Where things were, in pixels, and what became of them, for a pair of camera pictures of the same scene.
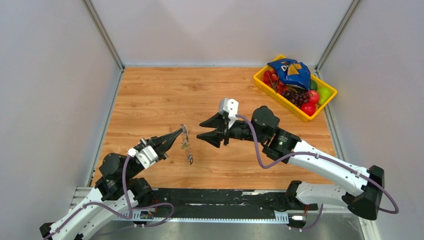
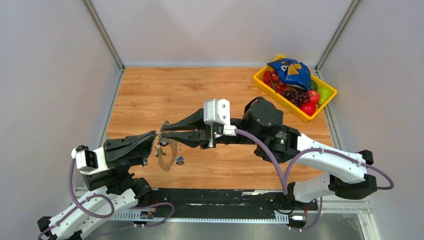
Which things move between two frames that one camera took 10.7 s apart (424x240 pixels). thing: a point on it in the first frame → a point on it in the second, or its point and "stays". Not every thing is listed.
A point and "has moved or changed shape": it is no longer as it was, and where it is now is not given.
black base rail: (226, 200) stays
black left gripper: (155, 141) → (116, 149)
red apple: (309, 108) stays
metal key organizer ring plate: (185, 142) has moved or changed shape
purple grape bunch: (298, 98) stays
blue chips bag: (290, 72) stays
